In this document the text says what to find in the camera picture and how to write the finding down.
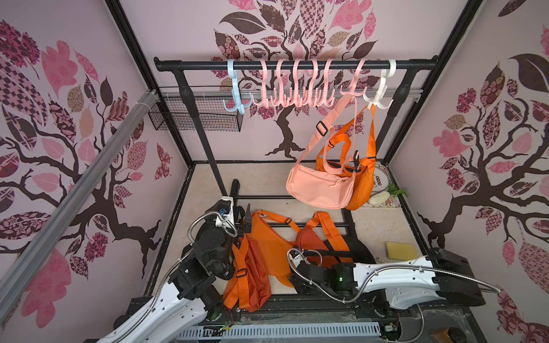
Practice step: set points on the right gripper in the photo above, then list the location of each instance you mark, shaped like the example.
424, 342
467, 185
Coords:
298, 267

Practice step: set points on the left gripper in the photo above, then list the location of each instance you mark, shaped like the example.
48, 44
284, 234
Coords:
246, 226

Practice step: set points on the black sling bag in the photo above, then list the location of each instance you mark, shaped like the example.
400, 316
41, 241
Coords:
359, 253

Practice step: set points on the salmon pink sling bag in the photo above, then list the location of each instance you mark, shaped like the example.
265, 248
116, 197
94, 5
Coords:
323, 189

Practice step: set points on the bright orange sling bag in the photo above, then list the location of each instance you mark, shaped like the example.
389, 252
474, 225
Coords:
364, 181

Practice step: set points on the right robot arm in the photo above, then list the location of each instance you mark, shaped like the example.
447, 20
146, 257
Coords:
440, 275

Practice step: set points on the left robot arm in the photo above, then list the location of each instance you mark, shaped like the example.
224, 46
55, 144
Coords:
186, 295

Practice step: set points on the orange flat bag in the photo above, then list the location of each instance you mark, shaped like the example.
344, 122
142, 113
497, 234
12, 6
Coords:
273, 248

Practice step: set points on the light blue plastic hook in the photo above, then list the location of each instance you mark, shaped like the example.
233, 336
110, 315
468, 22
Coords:
235, 91

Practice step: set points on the pink plastic hook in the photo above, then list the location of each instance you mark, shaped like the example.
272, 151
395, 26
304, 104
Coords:
312, 95
294, 98
354, 81
327, 98
264, 101
278, 98

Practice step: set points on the pink plastic hook rightmost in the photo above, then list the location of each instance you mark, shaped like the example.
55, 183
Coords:
354, 81

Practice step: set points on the white plastic hook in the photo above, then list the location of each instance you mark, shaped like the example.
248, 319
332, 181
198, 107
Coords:
385, 74

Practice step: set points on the dark orange backpack left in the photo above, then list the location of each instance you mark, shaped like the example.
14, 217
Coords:
250, 286

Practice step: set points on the yellow sponge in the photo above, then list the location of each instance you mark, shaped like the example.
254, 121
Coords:
400, 251

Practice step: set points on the white toy radish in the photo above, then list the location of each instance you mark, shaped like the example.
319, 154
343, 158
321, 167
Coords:
379, 198

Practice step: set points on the white round printed plate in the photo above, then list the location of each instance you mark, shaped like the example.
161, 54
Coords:
381, 179

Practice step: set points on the white slotted cable duct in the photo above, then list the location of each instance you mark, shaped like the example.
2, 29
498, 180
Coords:
283, 331

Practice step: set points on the black wire basket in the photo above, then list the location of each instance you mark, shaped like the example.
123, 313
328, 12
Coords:
213, 114

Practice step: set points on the grey aluminium rail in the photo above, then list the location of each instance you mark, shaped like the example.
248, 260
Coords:
20, 274

